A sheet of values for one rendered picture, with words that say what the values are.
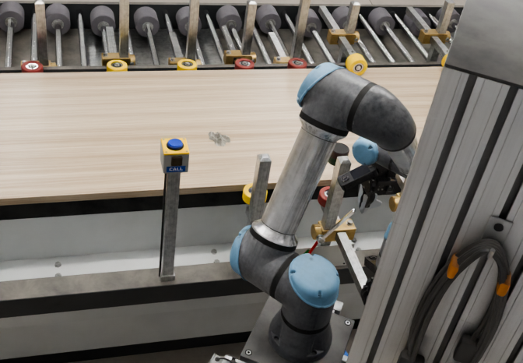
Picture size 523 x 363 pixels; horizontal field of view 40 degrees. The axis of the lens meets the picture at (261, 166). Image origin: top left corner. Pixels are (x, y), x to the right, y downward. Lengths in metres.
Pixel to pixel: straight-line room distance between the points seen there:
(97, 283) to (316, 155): 0.98
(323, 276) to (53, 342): 1.46
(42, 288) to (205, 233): 0.58
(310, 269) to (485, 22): 0.82
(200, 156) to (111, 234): 0.39
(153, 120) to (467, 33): 1.82
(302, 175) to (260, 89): 1.29
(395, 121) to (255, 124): 1.18
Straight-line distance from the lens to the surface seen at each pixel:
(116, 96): 2.71
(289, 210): 1.59
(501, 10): 0.98
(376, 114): 1.48
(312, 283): 1.56
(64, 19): 3.38
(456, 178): 0.89
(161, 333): 2.85
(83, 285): 2.28
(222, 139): 2.49
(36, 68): 2.86
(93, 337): 2.82
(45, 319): 2.40
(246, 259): 1.63
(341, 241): 2.27
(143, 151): 2.44
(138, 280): 2.28
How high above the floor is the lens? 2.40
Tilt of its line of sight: 38 degrees down
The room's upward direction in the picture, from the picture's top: 9 degrees clockwise
